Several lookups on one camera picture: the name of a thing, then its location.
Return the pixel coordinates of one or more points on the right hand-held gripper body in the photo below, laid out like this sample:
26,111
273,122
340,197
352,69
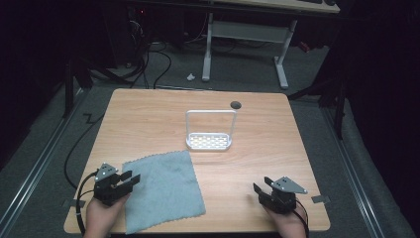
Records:
280,198

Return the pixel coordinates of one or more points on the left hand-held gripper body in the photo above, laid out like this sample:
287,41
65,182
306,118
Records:
105,188

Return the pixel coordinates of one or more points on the grey cloth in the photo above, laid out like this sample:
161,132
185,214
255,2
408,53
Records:
165,191

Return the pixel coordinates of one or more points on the person's right hand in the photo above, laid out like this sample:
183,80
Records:
292,224

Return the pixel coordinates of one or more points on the person's left hand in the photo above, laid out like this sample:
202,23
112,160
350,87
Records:
100,218

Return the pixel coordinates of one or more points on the grey tape piece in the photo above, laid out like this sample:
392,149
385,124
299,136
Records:
320,199
71,203

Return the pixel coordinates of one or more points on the black round table grommet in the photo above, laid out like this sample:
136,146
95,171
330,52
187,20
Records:
235,105

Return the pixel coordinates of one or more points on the black metal stand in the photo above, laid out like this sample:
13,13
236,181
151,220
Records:
340,109
68,89

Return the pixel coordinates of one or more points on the crumpled white paper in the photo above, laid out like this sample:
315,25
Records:
190,77

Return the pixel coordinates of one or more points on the small red object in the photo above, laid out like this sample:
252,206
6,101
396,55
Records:
304,47

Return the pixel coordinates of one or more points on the metal floor rail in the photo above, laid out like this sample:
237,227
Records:
39,165
355,178

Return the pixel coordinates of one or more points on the wooden desk with white frame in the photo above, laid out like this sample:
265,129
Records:
246,31

